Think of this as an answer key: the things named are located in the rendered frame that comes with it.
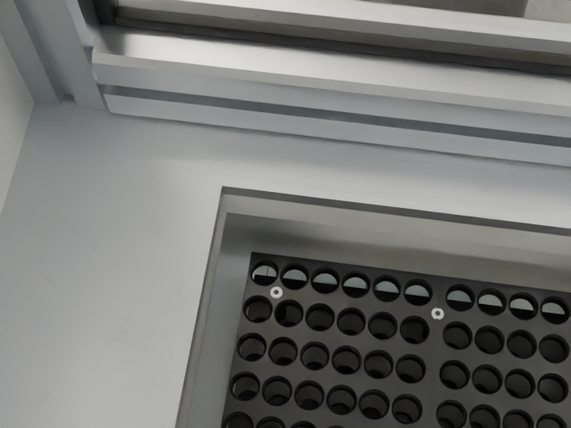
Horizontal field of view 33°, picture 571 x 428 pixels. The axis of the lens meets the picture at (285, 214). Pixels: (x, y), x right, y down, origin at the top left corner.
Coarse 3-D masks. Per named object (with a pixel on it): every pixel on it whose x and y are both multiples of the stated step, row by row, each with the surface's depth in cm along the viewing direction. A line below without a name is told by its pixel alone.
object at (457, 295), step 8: (272, 272) 50; (288, 272) 49; (296, 272) 49; (304, 280) 49; (320, 280) 49; (328, 280) 49; (352, 280) 49; (360, 280) 49; (376, 288) 49; (384, 288) 49; (392, 288) 49; (408, 288) 49; (416, 288) 49; (424, 288) 49; (448, 296) 49; (456, 296) 49; (464, 296) 49
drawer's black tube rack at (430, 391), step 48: (240, 336) 43; (288, 336) 43; (336, 336) 43; (384, 336) 46; (432, 336) 42; (480, 336) 45; (528, 336) 43; (240, 384) 45; (288, 384) 42; (336, 384) 42; (384, 384) 42; (432, 384) 42; (480, 384) 44; (528, 384) 44
